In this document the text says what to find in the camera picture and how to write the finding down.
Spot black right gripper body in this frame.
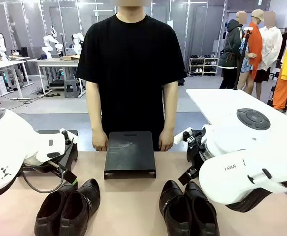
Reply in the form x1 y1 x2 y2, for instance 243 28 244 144
185 129 208 163

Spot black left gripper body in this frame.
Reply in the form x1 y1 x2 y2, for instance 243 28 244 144
47 159 69 177

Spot black smooth shoe with strap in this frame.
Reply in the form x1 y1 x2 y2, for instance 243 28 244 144
159 179 195 236

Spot black smooth leather shoe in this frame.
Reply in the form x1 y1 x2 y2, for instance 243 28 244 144
184 181 220 236

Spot person's right forearm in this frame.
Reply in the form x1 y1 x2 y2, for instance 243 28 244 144
85 80 104 133

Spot person's left forearm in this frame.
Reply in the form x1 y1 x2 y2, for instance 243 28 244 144
161 80 179 133

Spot black shoe stand with label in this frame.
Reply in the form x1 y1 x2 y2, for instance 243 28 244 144
103 131 157 180

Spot person torso black t-shirt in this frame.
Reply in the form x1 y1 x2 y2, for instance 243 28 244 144
75 13 187 152

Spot person's left hand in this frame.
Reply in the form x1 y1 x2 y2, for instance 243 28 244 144
159 129 175 152

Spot person's right hand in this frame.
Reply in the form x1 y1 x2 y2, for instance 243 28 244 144
92 129 109 152

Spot black textured shoe with buckle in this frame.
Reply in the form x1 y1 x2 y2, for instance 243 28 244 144
59 178 101 236

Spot white side table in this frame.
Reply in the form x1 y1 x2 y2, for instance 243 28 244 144
186 88 287 128

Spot grey plastic stool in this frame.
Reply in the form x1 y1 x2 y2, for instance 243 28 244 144
64 79 81 99

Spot white shoe rack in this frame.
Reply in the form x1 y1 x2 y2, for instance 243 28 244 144
188 56 220 77

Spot mannequin in dark green jacket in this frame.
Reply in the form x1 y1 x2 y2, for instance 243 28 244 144
218 11 245 89

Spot white lab desk with box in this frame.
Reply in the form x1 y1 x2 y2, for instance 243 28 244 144
27 58 86 97

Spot mannequin in orange garment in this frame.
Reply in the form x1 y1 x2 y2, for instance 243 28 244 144
236 9 264 99

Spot mannequin in white shirt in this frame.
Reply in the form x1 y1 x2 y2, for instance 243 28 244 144
254 11 284 83

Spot dark hanging clothes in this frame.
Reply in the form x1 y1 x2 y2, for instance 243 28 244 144
276 28 287 70

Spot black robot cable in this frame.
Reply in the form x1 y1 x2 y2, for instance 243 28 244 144
22 169 65 194

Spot dark braided cable sleeve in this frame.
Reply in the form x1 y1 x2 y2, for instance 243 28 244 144
225 180 287 213

